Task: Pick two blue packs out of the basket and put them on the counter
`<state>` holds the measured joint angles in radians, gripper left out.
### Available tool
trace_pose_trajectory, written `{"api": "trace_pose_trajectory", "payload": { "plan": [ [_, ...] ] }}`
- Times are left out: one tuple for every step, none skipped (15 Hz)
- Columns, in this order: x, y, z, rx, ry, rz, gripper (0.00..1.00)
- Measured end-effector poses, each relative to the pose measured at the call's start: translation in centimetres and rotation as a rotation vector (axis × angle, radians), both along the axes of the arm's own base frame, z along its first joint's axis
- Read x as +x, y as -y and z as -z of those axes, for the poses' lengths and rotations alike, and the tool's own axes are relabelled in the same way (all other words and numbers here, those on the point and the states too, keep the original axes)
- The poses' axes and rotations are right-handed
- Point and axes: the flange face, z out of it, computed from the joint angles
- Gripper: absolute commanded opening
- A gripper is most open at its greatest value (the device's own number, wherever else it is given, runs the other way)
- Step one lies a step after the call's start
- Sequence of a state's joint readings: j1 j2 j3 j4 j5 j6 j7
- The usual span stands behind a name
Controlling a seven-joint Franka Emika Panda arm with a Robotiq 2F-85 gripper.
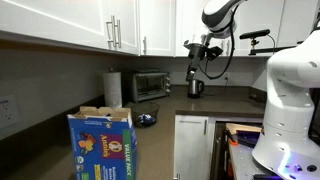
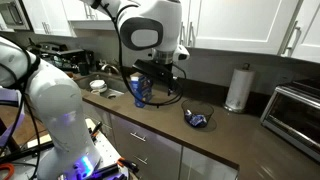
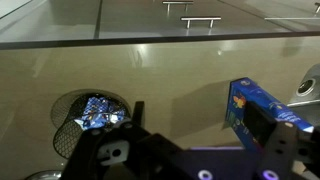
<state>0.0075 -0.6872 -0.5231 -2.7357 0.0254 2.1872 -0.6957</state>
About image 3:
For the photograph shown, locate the gray base cabinet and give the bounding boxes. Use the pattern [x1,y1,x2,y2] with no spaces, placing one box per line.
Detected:
[0,0,320,51]

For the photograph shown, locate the steel kitchen sink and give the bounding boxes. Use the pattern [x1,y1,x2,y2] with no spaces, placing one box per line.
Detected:
[287,63,320,128]

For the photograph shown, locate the blue pasta box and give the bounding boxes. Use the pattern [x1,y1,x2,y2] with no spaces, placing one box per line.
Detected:
[224,77,315,155]

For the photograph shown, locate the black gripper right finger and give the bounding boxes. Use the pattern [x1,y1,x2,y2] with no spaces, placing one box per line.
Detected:
[245,99,298,180]

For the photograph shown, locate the blue snack pack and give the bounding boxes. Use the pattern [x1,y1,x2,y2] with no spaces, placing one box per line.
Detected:
[83,96,113,118]
[74,111,126,131]

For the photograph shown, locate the black wire mesh basket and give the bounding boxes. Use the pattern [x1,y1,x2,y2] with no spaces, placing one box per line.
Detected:
[50,88,132,160]

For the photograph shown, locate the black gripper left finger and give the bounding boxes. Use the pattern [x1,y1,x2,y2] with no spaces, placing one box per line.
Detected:
[61,100,153,180]

